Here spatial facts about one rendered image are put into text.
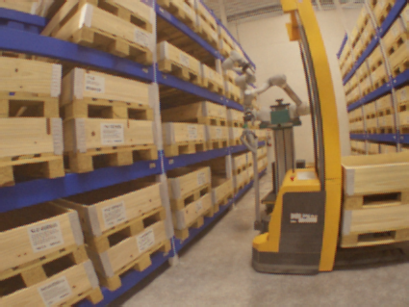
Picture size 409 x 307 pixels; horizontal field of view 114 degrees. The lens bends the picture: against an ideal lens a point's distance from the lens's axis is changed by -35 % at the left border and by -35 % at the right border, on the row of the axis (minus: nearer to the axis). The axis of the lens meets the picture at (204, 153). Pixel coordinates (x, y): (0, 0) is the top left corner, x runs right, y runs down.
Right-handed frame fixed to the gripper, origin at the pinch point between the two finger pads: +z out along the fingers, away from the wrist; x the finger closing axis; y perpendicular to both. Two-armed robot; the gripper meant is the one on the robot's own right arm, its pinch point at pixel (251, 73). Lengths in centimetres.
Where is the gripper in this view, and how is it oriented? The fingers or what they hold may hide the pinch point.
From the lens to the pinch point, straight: 258.2
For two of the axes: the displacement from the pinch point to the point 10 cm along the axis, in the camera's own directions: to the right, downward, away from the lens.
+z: 6.2, 7.8, 0.1
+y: 7.0, -5.6, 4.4
